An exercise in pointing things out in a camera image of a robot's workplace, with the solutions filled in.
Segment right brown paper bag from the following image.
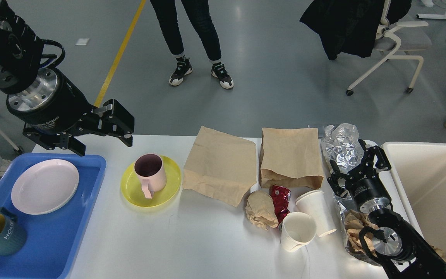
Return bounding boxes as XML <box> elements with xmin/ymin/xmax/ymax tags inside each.
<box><xmin>259</xmin><ymin>127</ymin><xmax>324</xmax><ymax>189</ymax></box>

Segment brown paper bag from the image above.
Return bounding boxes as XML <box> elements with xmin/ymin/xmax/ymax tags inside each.
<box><xmin>182</xmin><ymin>126</ymin><xmax>257</xmax><ymax>207</ymax></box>
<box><xmin>259</xmin><ymin>127</ymin><xmax>324</xmax><ymax>189</ymax></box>

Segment crumpled aluminium foil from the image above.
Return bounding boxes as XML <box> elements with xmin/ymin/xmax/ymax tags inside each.
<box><xmin>321</xmin><ymin>123</ymin><xmax>364</xmax><ymax>174</ymax></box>

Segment crumpled brown paper ball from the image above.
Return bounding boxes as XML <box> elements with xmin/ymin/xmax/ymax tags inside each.
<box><xmin>245</xmin><ymin>190</ymin><xmax>278</xmax><ymax>230</ymax></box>

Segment yellow plastic plate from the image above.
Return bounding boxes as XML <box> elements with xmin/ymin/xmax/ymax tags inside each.
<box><xmin>120</xmin><ymin>155</ymin><xmax>182</xmax><ymax>208</ymax></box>

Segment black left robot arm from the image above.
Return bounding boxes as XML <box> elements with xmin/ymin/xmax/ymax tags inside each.
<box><xmin>0</xmin><ymin>0</ymin><xmax>134</xmax><ymax>157</ymax></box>

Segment white office chair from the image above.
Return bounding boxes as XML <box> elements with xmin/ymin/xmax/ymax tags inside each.
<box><xmin>346</xmin><ymin>0</ymin><xmax>431</xmax><ymax>96</ymax></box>

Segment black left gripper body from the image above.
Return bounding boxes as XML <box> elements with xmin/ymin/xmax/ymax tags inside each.
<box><xmin>7</xmin><ymin>68</ymin><xmax>94</xmax><ymax>134</ymax></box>

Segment teal mug yellow inside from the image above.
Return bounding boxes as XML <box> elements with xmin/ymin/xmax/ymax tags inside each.
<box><xmin>0</xmin><ymin>208</ymin><xmax>27</xmax><ymax>256</ymax></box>

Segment blue plastic tray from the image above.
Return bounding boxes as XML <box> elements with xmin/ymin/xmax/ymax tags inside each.
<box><xmin>0</xmin><ymin>153</ymin><xmax>106</xmax><ymax>279</ymax></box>

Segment lying white paper cup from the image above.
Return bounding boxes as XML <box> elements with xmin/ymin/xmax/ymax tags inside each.
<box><xmin>295</xmin><ymin>189</ymin><xmax>337</xmax><ymax>237</ymax></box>

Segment crushed red can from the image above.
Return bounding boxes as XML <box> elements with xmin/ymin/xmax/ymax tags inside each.
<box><xmin>269</xmin><ymin>185</ymin><xmax>291</xmax><ymax>230</ymax></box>

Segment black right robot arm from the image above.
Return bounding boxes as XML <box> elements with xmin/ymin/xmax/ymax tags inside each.
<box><xmin>328</xmin><ymin>139</ymin><xmax>446</xmax><ymax>279</ymax></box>

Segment white pink plate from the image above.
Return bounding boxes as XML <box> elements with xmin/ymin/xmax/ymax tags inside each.
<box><xmin>11</xmin><ymin>159</ymin><xmax>79</xmax><ymax>214</ymax></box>

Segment standing person legs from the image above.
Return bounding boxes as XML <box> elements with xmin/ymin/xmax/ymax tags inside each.
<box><xmin>150</xmin><ymin>0</ymin><xmax>234</xmax><ymax>90</ymax></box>

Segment left brown paper bag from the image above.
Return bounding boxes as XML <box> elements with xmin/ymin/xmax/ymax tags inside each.
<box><xmin>182</xmin><ymin>126</ymin><xmax>257</xmax><ymax>207</ymax></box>

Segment white plastic bin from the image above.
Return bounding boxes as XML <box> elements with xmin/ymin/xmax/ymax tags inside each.
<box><xmin>382</xmin><ymin>142</ymin><xmax>446</xmax><ymax>257</ymax></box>

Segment upright white paper cup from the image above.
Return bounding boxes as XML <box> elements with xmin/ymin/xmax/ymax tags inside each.
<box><xmin>280</xmin><ymin>212</ymin><xmax>317</xmax><ymax>252</ymax></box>

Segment black jacket on chair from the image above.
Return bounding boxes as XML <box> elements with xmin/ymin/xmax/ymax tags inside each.
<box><xmin>300</xmin><ymin>0</ymin><xmax>412</xmax><ymax>60</ymax></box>

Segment foil bag with paper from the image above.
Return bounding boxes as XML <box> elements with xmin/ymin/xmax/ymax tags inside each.
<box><xmin>333</xmin><ymin>195</ymin><xmax>380</xmax><ymax>266</ymax></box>

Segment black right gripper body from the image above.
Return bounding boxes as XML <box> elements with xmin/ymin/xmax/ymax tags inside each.
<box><xmin>348</xmin><ymin>176</ymin><xmax>392</xmax><ymax>213</ymax></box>

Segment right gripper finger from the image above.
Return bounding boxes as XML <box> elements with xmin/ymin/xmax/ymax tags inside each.
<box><xmin>358</xmin><ymin>138</ymin><xmax>391</xmax><ymax>179</ymax></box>
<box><xmin>327</xmin><ymin>160</ymin><xmax>353</xmax><ymax>198</ymax></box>

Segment pink ribbed mug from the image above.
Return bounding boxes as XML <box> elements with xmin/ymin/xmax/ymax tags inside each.
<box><xmin>134</xmin><ymin>153</ymin><xmax>168</xmax><ymax>199</ymax></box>

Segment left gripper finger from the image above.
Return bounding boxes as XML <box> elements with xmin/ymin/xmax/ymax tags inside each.
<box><xmin>22</xmin><ymin>125</ymin><xmax>86</xmax><ymax>157</ymax></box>
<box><xmin>77</xmin><ymin>99</ymin><xmax>135</xmax><ymax>147</ymax></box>

